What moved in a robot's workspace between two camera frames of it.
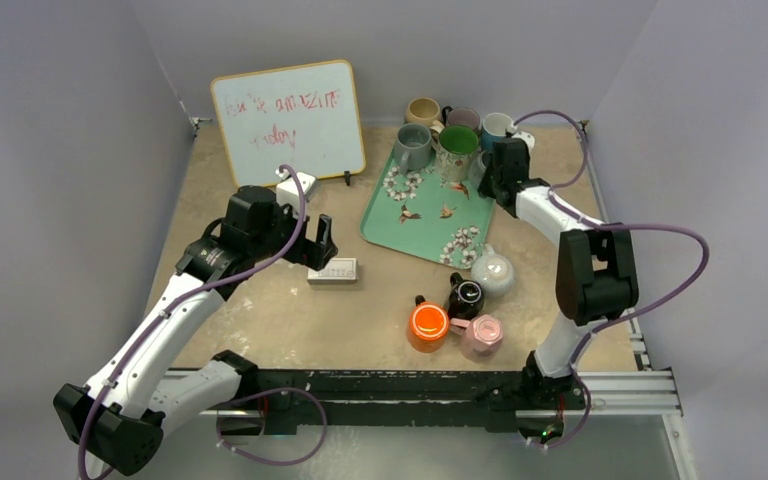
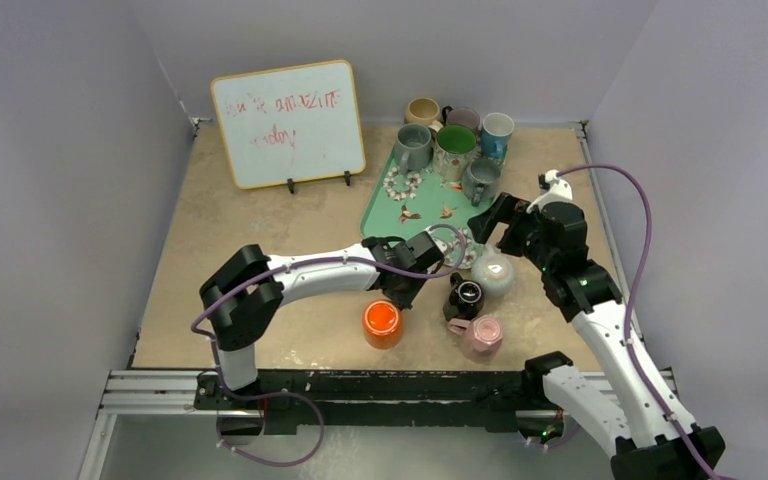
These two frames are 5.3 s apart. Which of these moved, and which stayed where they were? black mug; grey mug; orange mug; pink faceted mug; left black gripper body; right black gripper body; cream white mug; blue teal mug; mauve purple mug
Moved: left black gripper body; right black gripper body; orange mug
Stayed: cream white mug; grey mug; pink faceted mug; blue teal mug; black mug; mauve purple mug
